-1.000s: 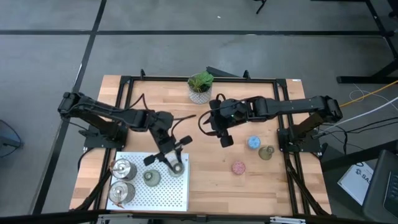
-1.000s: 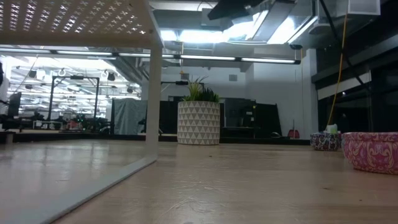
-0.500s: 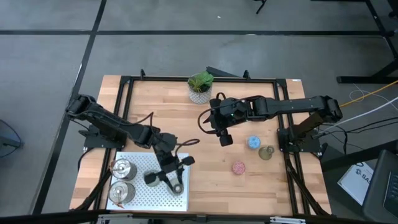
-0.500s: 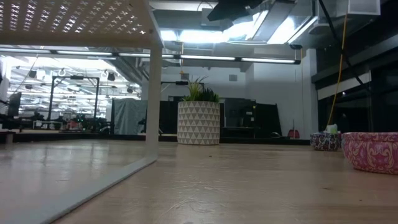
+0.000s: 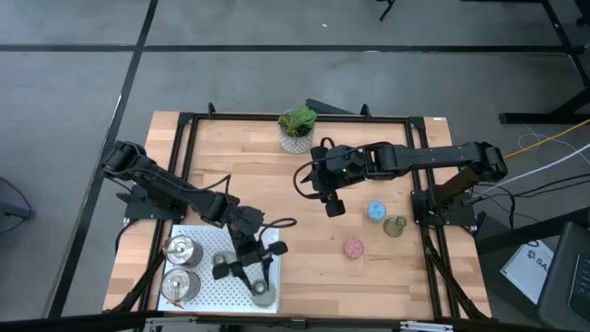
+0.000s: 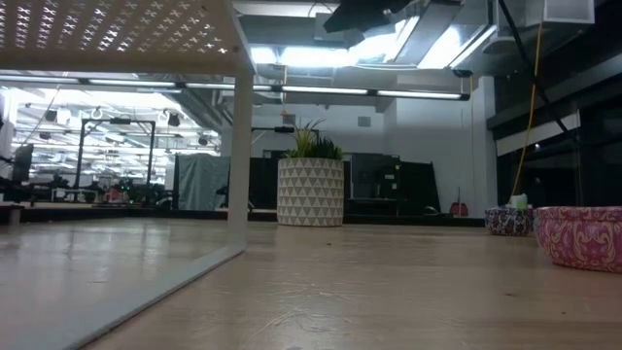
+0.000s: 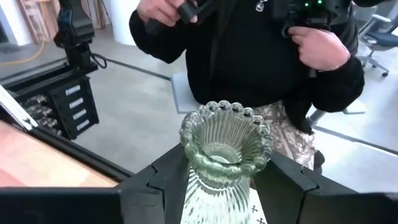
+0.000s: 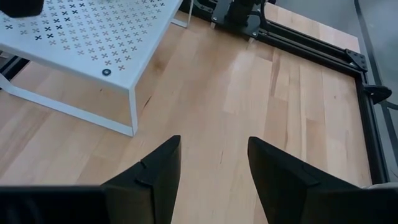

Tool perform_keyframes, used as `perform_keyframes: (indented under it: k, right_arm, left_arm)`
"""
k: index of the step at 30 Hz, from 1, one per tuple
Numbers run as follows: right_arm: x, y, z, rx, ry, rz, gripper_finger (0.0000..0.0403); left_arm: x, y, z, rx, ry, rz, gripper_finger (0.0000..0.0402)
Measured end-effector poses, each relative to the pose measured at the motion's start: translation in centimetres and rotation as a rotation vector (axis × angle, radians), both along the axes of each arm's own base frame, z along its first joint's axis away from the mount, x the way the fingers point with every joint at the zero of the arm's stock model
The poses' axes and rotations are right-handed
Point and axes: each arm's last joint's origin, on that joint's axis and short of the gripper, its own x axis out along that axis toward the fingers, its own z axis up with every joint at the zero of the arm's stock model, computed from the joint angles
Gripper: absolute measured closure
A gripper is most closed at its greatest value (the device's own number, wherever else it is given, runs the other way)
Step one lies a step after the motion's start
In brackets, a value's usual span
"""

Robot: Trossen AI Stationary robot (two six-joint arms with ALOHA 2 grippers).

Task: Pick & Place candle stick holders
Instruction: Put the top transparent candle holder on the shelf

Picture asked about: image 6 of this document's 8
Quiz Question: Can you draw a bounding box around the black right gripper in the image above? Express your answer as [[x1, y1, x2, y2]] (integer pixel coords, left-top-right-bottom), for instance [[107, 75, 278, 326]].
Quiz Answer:
[[323, 0, 414, 35]]

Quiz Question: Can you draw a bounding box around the purple patterned round tin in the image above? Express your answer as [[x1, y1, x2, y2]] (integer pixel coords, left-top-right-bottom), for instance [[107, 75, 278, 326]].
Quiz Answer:
[[484, 206, 536, 238]]

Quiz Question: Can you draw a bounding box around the pink patterned round tin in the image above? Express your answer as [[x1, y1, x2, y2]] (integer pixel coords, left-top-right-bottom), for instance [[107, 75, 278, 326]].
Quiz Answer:
[[534, 205, 622, 274]]

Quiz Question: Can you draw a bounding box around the long LED light bar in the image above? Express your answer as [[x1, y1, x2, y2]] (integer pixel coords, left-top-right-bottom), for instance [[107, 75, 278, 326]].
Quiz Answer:
[[0, 72, 470, 102]]

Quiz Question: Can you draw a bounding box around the black cabinet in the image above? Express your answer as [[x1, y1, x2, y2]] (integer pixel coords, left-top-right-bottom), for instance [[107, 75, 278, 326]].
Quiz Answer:
[[347, 153, 439, 218]]

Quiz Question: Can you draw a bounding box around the plant in triangle-patterned pot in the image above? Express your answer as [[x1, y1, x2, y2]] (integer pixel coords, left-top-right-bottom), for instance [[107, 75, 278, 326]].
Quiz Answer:
[[276, 119, 346, 228]]

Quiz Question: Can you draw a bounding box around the red object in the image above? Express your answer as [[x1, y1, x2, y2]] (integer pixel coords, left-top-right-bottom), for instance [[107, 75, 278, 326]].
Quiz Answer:
[[447, 187, 470, 218]]

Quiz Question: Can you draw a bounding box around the grey covered cabinet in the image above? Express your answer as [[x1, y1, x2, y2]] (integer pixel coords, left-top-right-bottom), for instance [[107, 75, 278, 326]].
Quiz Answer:
[[173, 153, 232, 211]]

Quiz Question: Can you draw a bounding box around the white perforated metal shelf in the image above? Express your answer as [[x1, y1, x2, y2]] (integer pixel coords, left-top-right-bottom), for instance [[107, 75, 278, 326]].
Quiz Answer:
[[0, 0, 258, 350]]

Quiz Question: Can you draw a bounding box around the dark background monitor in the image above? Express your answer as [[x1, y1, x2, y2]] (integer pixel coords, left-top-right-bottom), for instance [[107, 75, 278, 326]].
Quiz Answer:
[[11, 143, 35, 184]]

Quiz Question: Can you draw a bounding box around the yellow cable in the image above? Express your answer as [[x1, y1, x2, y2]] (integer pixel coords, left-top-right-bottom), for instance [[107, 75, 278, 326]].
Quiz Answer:
[[512, 21, 544, 195]]

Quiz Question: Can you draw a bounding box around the black aluminium table frame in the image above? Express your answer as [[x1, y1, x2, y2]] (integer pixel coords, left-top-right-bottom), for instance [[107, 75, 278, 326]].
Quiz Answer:
[[0, 206, 487, 228]]

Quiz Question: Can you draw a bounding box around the black metal rig frame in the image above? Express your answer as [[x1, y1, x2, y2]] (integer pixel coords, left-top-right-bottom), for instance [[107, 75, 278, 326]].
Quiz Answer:
[[74, 118, 157, 205]]

